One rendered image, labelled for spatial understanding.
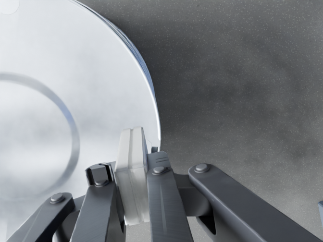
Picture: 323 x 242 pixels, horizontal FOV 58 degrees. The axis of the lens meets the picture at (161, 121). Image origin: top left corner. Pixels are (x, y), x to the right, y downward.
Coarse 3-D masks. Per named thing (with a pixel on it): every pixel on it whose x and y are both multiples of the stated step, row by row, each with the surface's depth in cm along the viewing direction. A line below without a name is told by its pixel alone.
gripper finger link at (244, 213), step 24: (192, 168) 13; (216, 168) 12; (216, 192) 10; (240, 192) 10; (216, 216) 10; (240, 216) 9; (264, 216) 9; (216, 240) 11; (240, 240) 9; (264, 240) 8; (288, 240) 8; (312, 240) 7
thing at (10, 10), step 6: (0, 0) 25; (6, 0) 25; (12, 0) 25; (18, 0) 25; (0, 6) 25; (6, 6) 25; (12, 6) 25; (18, 6) 25; (6, 12) 25; (12, 12) 25
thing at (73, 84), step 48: (48, 0) 25; (0, 48) 26; (48, 48) 26; (96, 48) 26; (0, 96) 26; (48, 96) 27; (96, 96) 28; (144, 96) 28; (0, 144) 28; (48, 144) 28; (96, 144) 29; (0, 192) 29; (48, 192) 30; (0, 240) 31
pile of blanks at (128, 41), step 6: (84, 6) 30; (96, 12) 30; (102, 18) 30; (108, 24) 29; (114, 24) 43; (114, 30) 30; (120, 30) 39; (120, 36) 29; (126, 36) 39; (126, 42) 30; (132, 42) 43; (132, 48) 31; (138, 54) 38; (138, 60) 30; (144, 66) 35; (150, 78) 41; (150, 84) 31; (156, 102) 32
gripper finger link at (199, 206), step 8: (160, 152) 17; (152, 160) 16; (160, 160) 15; (168, 160) 15; (152, 168) 15; (176, 176) 13; (184, 176) 13; (184, 184) 12; (184, 192) 12; (192, 192) 12; (184, 200) 12; (192, 200) 12; (200, 200) 12; (208, 200) 12; (192, 208) 12; (200, 208) 12; (208, 208) 12; (192, 216) 13; (200, 216) 12; (208, 216) 12
